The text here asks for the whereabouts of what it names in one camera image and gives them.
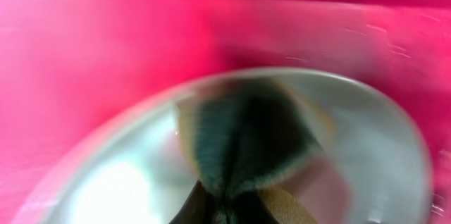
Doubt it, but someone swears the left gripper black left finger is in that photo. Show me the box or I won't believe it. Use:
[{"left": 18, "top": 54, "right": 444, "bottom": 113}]
[{"left": 169, "top": 181, "right": 215, "bottom": 224}]

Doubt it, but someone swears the mint green rimmed plate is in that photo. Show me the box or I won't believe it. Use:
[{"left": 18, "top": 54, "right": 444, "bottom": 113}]
[{"left": 13, "top": 67, "right": 432, "bottom": 224}]

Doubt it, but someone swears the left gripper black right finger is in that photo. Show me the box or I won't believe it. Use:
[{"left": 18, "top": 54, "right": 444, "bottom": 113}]
[{"left": 233, "top": 191, "right": 278, "bottom": 224}]

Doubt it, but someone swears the red plastic tray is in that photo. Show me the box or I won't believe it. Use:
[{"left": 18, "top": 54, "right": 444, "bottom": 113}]
[{"left": 1, "top": 0, "right": 450, "bottom": 223}]

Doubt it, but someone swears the green yellow sponge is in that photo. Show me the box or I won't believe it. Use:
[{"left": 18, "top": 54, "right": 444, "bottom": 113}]
[{"left": 176, "top": 78, "right": 335, "bottom": 224}]

